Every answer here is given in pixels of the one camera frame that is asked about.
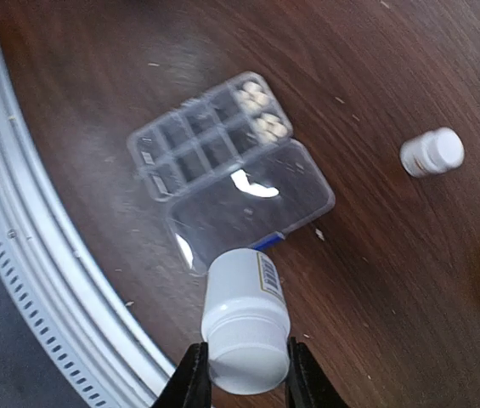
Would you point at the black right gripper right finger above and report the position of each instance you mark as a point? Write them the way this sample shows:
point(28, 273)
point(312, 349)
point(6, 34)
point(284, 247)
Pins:
point(306, 384)

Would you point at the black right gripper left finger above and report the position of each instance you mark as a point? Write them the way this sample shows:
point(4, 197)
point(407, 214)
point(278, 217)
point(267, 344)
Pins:
point(190, 385)

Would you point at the white pill bottle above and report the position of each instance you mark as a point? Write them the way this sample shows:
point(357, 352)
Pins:
point(432, 153)
point(246, 323)

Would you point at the clear plastic pill organizer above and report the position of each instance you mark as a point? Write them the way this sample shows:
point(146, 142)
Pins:
point(218, 186)

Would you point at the white pills in organizer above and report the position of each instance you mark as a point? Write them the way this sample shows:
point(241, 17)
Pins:
point(269, 126)

